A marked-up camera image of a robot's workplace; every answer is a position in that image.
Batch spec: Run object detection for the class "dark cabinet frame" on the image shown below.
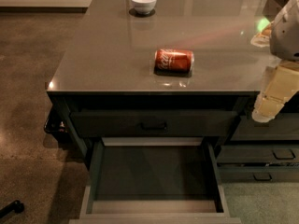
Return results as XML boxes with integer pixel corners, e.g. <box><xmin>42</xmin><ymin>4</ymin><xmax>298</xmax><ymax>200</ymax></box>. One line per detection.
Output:
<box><xmin>50</xmin><ymin>91</ymin><xmax>299</xmax><ymax>166</ymax></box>

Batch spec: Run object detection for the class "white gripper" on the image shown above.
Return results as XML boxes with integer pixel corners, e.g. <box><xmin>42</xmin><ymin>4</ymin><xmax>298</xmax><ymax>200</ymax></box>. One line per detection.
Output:
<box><xmin>250</xmin><ymin>0</ymin><xmax>299</xmax><ymax>123</ymax></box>

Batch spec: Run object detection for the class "black side basket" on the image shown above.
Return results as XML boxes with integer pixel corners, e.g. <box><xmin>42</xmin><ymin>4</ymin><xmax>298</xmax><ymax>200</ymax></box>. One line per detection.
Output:
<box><xmin>44</xmin><ymin>108</ymin><xmax>71</xmax><ymax>143</ymax></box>

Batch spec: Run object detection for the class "red coke can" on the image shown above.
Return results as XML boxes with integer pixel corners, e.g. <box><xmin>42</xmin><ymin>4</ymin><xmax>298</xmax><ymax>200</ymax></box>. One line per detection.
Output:
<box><xmin>155</xmin><ymin>49</ymin><xmax>194</xmax><ymax>73</ymax></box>

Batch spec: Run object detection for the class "dark top drawer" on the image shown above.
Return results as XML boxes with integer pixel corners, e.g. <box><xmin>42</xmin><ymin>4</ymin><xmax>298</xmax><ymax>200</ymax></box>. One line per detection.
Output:
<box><xmin>70</xmin><ymin>110</ymin><xmax>237</xmax><ymax>137</ymax></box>

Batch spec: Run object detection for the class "white ceramic bowl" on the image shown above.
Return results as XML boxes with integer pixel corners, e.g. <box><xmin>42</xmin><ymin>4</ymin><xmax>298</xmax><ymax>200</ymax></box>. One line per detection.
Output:
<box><xmin>130</xmin><ymin>0</ymin><xmax>157</xmax><ymax>15</ymax></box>

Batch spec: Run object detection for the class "open dark middle drawer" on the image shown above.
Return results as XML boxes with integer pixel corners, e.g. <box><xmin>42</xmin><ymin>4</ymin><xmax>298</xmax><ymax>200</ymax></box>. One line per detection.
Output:
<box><xmin>69</xmin><ymin>138</ymin><xmax>242</xmax><ymax>224</ymax></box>

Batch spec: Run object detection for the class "right middle dark drawer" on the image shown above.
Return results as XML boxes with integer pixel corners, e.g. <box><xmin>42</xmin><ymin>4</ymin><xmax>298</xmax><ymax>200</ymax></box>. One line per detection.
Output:
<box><xmin>217</xmin><ymin>146</ymin><xmax>299</xmax><ymax>164</ymax></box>

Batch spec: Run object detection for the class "right lower dark drawer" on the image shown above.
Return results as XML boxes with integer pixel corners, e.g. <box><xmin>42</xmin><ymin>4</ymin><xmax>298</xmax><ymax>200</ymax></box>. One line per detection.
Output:
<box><xmin>218</xmin><ymin>166</ymin><xmax>299</xmax><ymax>182</ymax></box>

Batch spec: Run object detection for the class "right upper dark drawer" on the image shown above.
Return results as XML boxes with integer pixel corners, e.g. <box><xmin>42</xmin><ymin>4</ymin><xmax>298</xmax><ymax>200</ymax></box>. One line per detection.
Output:
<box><xmin>232</xmin><ymin>113</ymin><xmax>299</xmax><ymax>141</ymax></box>

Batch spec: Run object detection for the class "black top drawer handle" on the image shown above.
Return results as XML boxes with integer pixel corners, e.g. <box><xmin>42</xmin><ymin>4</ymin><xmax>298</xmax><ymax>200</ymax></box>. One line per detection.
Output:
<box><xmin>140</xmin><ymin>122</ymin><xmax>167</xmax><ymax>131</ymax></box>

